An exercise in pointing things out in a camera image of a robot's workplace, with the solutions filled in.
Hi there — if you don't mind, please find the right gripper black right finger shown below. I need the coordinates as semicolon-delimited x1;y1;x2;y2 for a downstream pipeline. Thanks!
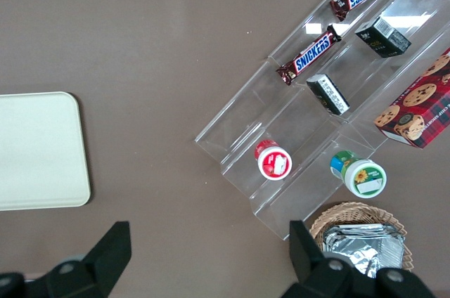
283;220;353;298

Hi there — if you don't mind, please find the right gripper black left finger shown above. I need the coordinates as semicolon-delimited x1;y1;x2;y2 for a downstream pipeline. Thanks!
46;221;132;298

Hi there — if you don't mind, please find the light wicker basket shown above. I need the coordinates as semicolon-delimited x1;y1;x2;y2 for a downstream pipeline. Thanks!
309;201;413;274

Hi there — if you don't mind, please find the cream plastic tray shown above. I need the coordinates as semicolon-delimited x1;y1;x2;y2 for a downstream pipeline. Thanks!
0;91;91;212

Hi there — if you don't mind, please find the silver foil packet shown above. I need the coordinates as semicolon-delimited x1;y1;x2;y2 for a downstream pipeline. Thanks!
326;223;406;273
322;238;383;280

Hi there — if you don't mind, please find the green lidded jar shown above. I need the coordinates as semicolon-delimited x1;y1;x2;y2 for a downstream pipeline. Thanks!
329;150;388;200

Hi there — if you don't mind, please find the red lidded jar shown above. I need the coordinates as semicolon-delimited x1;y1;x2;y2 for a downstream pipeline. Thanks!
254;139;293;181

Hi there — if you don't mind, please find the clear acrylic stepped display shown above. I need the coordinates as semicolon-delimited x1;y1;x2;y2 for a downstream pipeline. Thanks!
194;0;450;242

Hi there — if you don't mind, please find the small black carton box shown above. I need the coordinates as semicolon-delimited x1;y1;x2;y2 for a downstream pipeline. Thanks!
306;74;351;117
354;15;412;59

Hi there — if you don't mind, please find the red tartan cookie box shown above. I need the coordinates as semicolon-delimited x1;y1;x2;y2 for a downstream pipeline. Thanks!
373;47;450;150

